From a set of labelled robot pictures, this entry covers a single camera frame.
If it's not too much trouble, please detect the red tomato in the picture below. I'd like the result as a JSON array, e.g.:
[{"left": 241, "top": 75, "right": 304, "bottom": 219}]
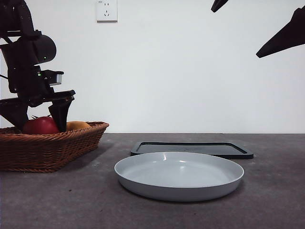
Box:
[{"left": 22, "top": 115, "right": 60, "bottom": 135}]

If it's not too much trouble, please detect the yellow-orange fruit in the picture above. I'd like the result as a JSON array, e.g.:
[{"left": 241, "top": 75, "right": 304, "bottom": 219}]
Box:
[{"left": 66, "top": 121, "right": 92, "bottom": 131}]

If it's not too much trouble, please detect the brown wicker basket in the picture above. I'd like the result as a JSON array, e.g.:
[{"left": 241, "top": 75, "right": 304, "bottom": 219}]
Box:
[{"left": 0, "top": 121, "right": 110, "bottom": 174}]

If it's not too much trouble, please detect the black rectangular tray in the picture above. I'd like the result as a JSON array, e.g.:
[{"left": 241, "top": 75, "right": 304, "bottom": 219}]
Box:
[{"left": 130, "top": 141, "right": 254, "bottom": 160}]

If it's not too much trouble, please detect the pale grey round plate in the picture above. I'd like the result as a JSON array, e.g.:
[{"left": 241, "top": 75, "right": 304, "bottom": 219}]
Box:
[{"left": 114, "top": 151, "right": 245, "bottom": 203}]

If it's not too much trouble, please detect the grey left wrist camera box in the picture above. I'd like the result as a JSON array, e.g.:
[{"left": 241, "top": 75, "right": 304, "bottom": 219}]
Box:
[{"left": 39, "top": 69, "right": 65, "bottom": 86}]

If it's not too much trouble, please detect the white wall socket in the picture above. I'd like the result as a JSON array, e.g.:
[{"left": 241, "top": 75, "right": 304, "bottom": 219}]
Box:
[{"left": 96, "top": 0, "right": 119, "bottom": 24}]

